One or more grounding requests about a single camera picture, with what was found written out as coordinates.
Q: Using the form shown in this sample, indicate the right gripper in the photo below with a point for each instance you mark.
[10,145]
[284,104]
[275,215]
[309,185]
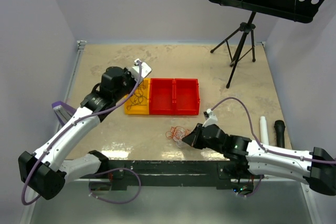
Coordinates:
[193,138]

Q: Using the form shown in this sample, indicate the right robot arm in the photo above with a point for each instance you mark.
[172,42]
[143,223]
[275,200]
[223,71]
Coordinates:
[314,168]

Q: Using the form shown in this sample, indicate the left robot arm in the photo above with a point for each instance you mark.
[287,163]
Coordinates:
[44,172]

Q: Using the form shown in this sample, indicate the right red plastic bin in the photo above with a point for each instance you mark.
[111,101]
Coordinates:
[187,98]

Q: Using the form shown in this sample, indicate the red plastic bin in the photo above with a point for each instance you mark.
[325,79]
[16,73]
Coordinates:
[187,98]
[161,96]

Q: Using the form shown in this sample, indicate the middle red plastic bin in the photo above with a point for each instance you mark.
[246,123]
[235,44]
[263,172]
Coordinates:
[161,96]

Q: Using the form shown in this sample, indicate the yellow plastic bin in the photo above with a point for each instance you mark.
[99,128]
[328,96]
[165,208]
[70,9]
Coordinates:
[138,104]

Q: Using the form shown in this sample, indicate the white cylinder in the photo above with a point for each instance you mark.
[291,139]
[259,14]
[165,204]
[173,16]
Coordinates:
[263,130]

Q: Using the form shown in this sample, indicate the black cylinder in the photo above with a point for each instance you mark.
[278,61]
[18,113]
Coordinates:
[279,127]

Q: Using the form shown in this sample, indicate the purple box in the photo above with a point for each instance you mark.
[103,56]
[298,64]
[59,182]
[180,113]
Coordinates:
[63,112]

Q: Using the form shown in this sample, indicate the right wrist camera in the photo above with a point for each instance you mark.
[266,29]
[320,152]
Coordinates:
[210,118]

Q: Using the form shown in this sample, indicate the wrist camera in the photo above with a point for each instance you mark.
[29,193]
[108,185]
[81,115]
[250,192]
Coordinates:
[140,70]
[210,118]

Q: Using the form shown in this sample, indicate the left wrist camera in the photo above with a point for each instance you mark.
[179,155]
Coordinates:
[140,70]

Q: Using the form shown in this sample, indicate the aluminium frame rail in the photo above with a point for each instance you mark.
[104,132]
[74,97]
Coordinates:
[29,209]

